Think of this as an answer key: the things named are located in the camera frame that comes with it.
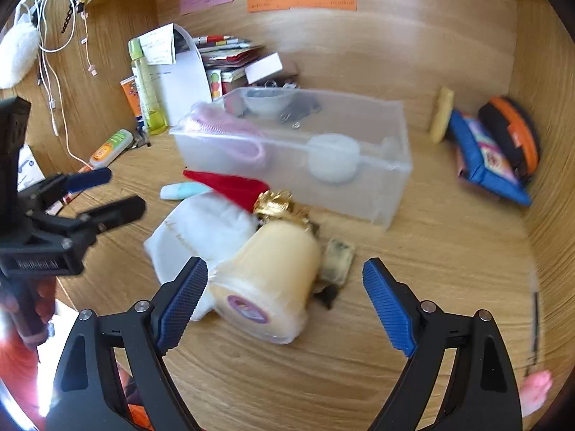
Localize small black binder clip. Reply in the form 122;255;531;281
313;284;339;310

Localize bowl of trinkets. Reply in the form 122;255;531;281
241;87;322;124

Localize smudged cream eraser block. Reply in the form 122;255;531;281
319;238;355;288

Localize yellow-green spray bottle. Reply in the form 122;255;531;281
128;38;167;135

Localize clear plastic storage bin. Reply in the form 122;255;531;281
170;88;412;229

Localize beige tub with clear lid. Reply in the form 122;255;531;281
208;221;322;344

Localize small white cardboard box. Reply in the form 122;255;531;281
245;52;299;85

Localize white fluffy item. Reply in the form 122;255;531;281
0;22;40;89

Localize pink round lidded container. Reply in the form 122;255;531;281
189;103;266;164

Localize light teal tube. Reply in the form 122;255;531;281
160;181;211;200

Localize black orange zipper case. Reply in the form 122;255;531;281
478;96;542;185

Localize person's hand on handle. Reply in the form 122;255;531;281
0;275;59;324

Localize orange tube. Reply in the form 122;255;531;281
120;76;142;120

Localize white charging cables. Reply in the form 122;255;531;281
13;0;98;170

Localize blue patchwork pouch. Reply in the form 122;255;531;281
448;110;531;206

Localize yellow lotion tube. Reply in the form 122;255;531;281
429;87;454;144

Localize pink cat paw toy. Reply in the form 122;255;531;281
519;370;553;417

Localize red velvet pouch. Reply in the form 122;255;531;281
182;168;270;213

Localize white paper sheets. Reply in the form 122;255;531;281
138;23;211;126

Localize stack of books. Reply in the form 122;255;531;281
192;35;265;100

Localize gold ribbon bow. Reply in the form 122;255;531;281
253;190;312;231

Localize black pen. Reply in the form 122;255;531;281
524;290;540;376

